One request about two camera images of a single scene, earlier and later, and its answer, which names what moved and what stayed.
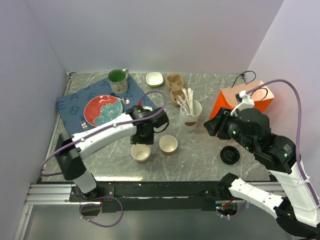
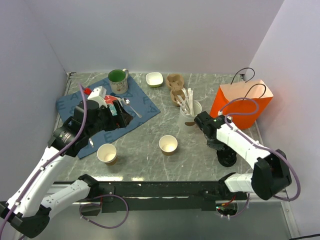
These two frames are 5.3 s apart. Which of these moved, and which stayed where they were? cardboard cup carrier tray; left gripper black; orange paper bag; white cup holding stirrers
Moved: left gripper black
Stayed: cardboard cup carrier tray; orange paper bag; white cup holding stirrers
